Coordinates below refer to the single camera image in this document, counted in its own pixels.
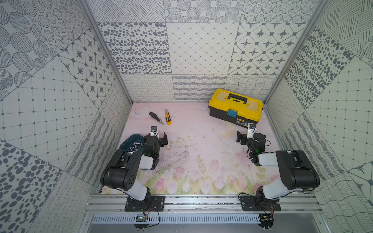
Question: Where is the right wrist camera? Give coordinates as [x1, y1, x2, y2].
[246, 123, 256, 139]

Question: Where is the aluminium mounting rail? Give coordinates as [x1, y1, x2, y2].
[83, 193, 322, 214]

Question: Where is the yellow utility knife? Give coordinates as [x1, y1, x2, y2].
[165, 109, 172, 125]

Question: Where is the white slotted cable duct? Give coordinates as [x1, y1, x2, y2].
[92, 214, 259, 224]

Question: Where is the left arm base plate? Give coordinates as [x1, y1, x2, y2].
[125, 196, 165, 212]

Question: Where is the teal plastic storage tray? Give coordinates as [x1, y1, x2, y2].
[119, 134, 145, 152]

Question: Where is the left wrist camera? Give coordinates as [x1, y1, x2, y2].
[150, 126, 159, 138]

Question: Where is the controller board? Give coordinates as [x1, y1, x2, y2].
[258, 214, 274, 230]
[134, 215, 150, 230]

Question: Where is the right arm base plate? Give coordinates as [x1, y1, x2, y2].
[238, 195, 281, 213]

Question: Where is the yellow black toolbox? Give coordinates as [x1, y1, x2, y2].
[208, 89, 263, 128]

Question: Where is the left controller board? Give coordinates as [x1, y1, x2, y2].
[134, 215, 150, 230]

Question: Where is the right controller board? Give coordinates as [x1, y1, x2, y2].
[258, 214, 274, 230]

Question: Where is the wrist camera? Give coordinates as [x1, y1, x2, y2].
[150, 126, 159, 138]
[246, 123, 256, 139]

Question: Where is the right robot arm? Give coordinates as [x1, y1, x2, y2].
[236, 132, 320, 201]

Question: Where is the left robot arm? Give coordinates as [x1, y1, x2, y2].
[100, 132, 168, 204]

